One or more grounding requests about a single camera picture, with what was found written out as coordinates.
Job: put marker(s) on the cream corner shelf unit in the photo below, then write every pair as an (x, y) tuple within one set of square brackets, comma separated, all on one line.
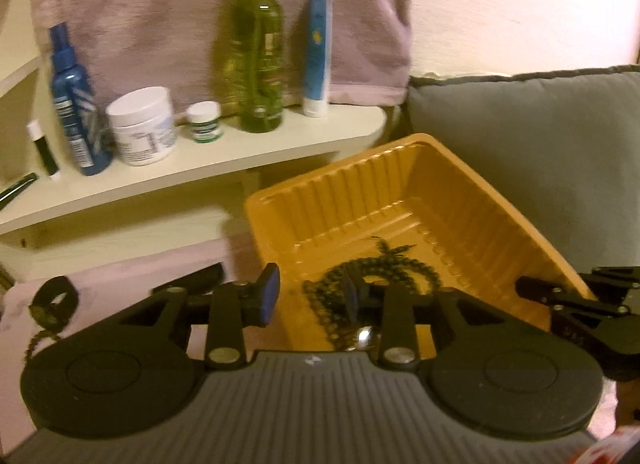
[(77, 221)]

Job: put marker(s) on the small green white jar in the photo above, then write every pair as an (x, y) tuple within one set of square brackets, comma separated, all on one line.
[(204, 121)]

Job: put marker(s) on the dark green pencil tube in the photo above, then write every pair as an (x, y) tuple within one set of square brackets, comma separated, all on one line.
[(13, 191)]

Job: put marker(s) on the grey cushion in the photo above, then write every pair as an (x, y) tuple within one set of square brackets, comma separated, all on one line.
[(561, 146)]

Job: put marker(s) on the small black white bottle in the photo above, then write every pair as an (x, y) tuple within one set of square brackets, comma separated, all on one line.
[(48, 162)]

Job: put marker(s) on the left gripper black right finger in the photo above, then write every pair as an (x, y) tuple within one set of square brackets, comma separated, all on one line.
[(398, 347)]

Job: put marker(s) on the blue spray bottle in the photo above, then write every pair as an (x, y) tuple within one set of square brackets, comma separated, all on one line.
[(73, 100)]

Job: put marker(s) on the blue white tube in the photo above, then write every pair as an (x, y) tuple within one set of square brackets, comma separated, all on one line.
[(317, 74)]

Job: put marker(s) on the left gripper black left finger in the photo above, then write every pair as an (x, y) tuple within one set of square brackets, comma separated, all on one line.
[(234, 307)]

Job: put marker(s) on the mauve fleece towel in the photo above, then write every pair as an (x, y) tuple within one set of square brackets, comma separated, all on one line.
[(185, 45)]

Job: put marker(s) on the white cream jar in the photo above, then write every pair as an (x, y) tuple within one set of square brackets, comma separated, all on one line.
[(143, 126)]

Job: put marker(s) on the green olive spray bottle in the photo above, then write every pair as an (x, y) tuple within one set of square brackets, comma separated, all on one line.
[(256, 63)]

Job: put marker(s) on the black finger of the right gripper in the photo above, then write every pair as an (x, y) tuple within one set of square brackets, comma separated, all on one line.
[(557, 298)]

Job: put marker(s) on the orange plastic tray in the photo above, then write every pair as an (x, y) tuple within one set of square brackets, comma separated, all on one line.
[(412, 192)]

